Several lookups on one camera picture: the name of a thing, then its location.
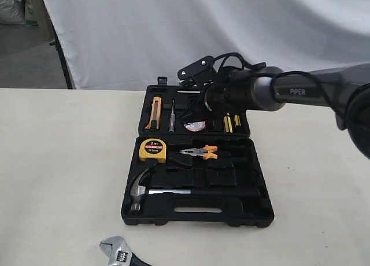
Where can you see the white backdrop cloth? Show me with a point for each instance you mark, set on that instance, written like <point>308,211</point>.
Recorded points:
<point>127,44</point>

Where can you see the clear voltage tester screwdriver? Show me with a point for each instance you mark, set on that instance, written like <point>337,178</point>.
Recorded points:
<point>172,118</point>

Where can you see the small yellow black screwdriver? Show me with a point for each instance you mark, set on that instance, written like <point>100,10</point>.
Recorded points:
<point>237,120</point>

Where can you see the large yellow black screwdriver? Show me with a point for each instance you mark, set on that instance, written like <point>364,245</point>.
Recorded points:
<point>227,123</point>

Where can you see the chrome adjustable wrench black handle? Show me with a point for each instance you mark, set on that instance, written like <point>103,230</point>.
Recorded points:
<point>119,252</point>

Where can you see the claw hammer black grip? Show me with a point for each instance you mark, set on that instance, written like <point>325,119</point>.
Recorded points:
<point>138,192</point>

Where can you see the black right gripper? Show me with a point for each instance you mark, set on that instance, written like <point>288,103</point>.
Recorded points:
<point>198,105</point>

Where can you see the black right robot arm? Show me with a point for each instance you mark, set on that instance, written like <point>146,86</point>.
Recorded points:
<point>344,89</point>

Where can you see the orange utility knife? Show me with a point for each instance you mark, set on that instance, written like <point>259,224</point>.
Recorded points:
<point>154,122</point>

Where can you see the yellow tape measure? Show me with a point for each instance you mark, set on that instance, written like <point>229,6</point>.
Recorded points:
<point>153,148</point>

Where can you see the orange handled pliers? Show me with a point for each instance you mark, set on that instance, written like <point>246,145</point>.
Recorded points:
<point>206,152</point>

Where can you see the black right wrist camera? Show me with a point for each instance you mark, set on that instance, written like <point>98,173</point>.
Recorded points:
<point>198,73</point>

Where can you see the grey sack in background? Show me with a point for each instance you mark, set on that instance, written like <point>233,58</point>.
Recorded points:
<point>12,12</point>

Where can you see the black plastic tool case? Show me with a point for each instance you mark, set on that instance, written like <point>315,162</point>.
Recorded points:
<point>237,167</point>

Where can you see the black backdrop stand pole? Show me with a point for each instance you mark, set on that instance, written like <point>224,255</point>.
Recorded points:
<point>56,43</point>

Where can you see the black PVC electrical tape roll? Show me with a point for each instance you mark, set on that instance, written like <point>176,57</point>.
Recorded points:
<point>195,126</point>

